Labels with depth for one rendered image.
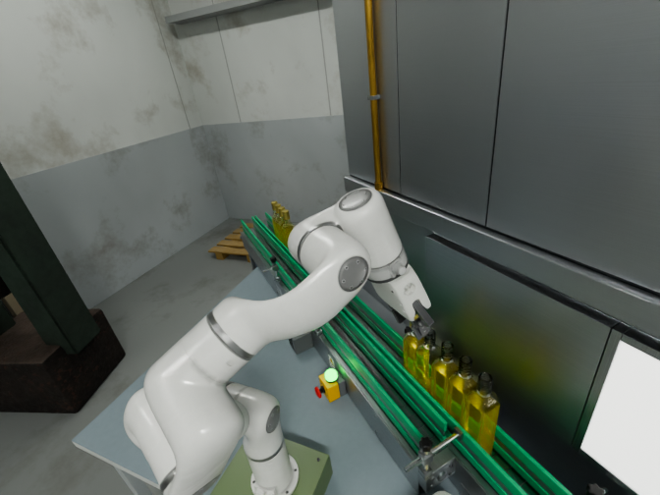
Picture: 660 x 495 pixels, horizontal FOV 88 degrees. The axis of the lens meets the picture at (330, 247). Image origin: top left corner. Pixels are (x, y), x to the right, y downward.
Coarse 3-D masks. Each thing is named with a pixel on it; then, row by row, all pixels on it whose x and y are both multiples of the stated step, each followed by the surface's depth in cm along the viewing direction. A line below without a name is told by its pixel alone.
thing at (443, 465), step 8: (440, 456) 86; (448, 456) 86; (432, 464) 84; (440, 464) 84; (448, 464) 85; (440, 472) 85; (448, 472) 87; (424, 480) 83; (432, 480) 83; (440, 480) 85; (424, 488) 85; (432, 488) 85
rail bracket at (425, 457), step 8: (456, 432) 83; (424, 440) 77; (448, 440) 82; (424, 448) 76; (432, 448) 80; (440, 448) 80; (424, 456) 78; (432, 456) 79; (416, 464) 78; (424, 464) 78; (424, 472) 81; (432, 472) 82
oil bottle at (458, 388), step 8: (456, 376) 82; (472, 376) 81; (448, 384) 84; (456, 384) 81; (464, 384) 80; (472, 384) 80; (448, 392) 85; (456, 392) 82; (464, 392) 80; (448, 400) 86; (456, 400) 83; (464, 400) 81; (448, 408) 88; (456, 408) 84; (464, 408) 82; (456, 416) 86
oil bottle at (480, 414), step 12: (468, 396) 78; (480, 396) 76; (492, 396) 76; (468, 408) 79; (480, 408) 75; (492, 408) 76; (468, 420) 81; (480, 420) 77; (492, 420) 78; (468, 432) 82; (480, 432) 78; (492, 432) 81; (480, 444) 80; (492, 444) 83
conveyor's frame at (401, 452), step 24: (264, 264) 186; (312, 336) 139; (336, 360) 120; (360, 384) 109; (360, 408) 111; (384, 432) 98; (408, 456) 88; (456, 456) 86; (456, 480) 89; (480, 480) 80
